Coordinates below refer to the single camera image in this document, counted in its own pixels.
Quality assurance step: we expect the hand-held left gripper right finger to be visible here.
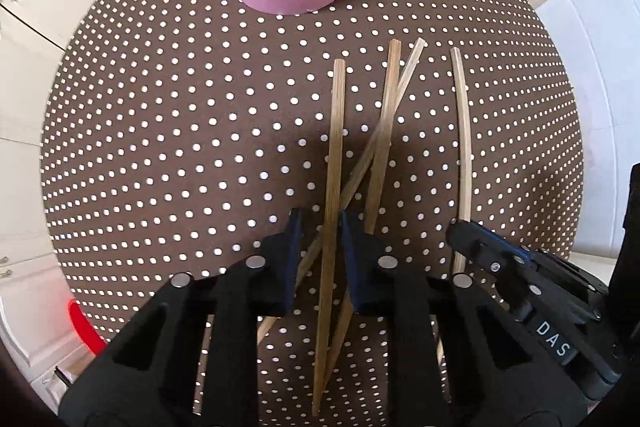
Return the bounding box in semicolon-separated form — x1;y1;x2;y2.
339;208;588;427

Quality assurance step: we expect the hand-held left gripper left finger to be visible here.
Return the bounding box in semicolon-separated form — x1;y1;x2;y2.
57;207;305;427

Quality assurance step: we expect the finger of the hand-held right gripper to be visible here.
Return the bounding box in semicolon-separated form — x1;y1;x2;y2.
619;162;640;288
446;221;541;289

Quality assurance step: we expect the wooden chopstick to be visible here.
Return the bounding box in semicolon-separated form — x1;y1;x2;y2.
256;38;427;345
311;58;347;417
436;47;474;395
320;38;402;388

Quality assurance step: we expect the round polka-dot table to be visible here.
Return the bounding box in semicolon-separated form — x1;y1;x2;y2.
40;0;586;427

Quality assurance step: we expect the red plastic object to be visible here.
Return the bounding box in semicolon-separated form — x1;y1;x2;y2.
67;299;108;355

